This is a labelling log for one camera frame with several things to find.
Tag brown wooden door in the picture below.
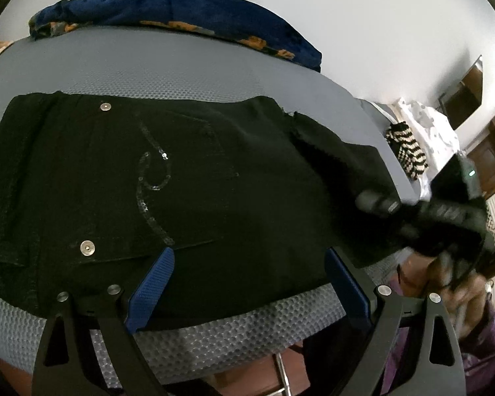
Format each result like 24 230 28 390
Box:
464 103 495 199

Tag grey mattress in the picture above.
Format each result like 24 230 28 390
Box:
0 25 421 388

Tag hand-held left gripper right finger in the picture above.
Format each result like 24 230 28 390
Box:
325 247 467 396

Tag black pants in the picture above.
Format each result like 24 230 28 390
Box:
0 90 409 331

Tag blue floral blanket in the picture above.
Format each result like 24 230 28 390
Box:
28 0 322 73

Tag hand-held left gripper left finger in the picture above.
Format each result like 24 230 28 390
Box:
32 247 176 396

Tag person's right hand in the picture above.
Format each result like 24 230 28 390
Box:
408 251 493 333

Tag wooden wall shelf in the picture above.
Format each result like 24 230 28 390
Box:
439 55 484 130

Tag metal bed leg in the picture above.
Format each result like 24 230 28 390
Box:
274 352 294 396

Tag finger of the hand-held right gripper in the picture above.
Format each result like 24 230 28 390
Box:
356 190 402 217

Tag black cream striped knit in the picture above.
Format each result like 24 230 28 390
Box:
385 121 430 181

